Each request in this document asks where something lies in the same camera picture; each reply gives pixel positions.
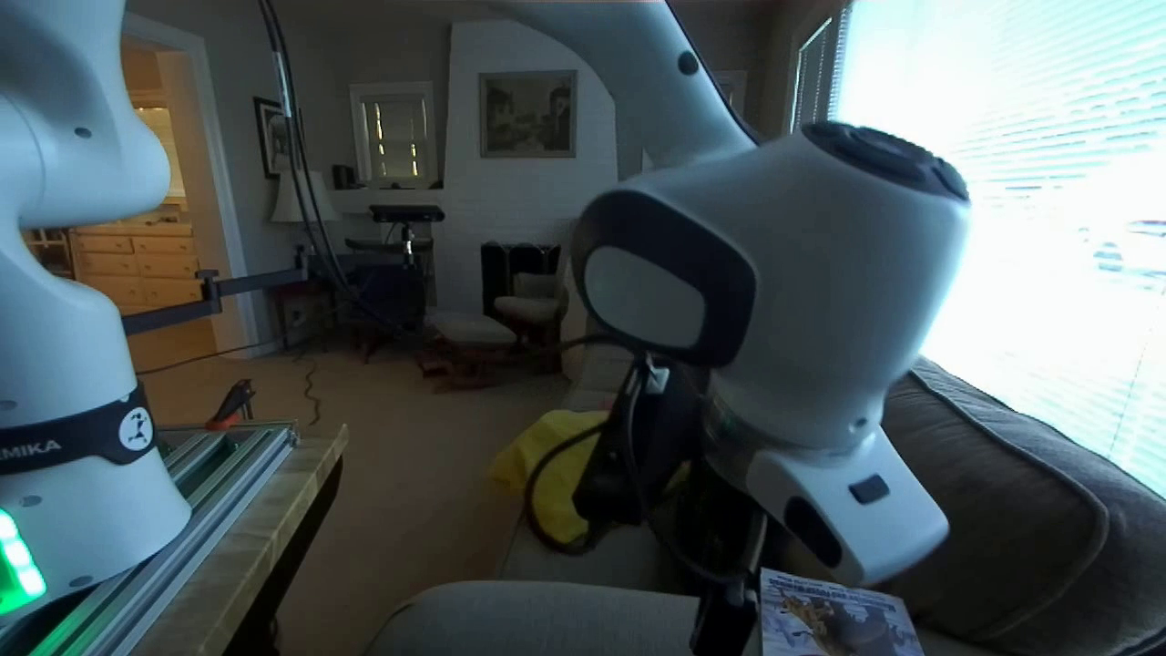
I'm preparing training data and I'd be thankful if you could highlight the small white window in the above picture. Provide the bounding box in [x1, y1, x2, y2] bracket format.
[350, 81, 445, 190]

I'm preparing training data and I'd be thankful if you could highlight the armchair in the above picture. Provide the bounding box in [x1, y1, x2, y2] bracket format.
[492, 268, 571, 349]

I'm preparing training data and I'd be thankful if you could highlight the footstool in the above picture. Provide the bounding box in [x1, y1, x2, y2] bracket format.
[426, 312, 522, 376]

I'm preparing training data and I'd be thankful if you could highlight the magazine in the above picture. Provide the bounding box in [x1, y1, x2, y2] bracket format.
[758, 568, 926, 656]

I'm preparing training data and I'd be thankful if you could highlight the dark framed picture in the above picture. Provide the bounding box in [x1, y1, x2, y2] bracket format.
[252, 95, 307, 181]

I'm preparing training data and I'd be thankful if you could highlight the camera on mount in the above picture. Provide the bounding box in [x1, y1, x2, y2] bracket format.
[368, 204, 446, 267]

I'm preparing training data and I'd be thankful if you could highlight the large framed picture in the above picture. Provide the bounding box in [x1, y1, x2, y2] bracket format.
[479, 69, 578, 159]

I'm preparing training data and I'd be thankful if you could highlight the orange clamp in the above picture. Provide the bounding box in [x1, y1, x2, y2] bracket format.
[204, 379, 257, 432]

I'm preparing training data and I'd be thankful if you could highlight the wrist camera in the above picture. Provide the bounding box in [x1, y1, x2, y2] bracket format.
[572, 357, 708, 531]

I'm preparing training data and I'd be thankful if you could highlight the lamp with white shade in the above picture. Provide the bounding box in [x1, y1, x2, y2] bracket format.
[270, 169, 342, 226]

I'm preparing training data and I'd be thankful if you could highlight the wooden dresser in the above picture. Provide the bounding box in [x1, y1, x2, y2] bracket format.
[69, 222, 203, 313]

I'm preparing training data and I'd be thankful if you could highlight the black fireplace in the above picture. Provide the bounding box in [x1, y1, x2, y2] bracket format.
[479, 241, 562, 320]

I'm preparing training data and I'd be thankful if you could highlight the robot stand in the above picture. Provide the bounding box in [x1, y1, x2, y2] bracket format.
[0, 417, 350, 656]

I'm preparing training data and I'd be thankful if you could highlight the grey sofa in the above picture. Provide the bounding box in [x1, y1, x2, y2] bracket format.
[364, 342, 1166, 656]

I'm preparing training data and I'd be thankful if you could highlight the yellow cloth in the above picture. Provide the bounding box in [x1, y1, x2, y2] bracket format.
[490, 409, 695, 548]

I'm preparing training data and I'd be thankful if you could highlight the window with blinds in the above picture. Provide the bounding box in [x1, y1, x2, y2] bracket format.
[791, 0, 1166, 499]

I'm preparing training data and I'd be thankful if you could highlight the black cable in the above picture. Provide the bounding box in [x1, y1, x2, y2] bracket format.
[299, 354, 326, 426]

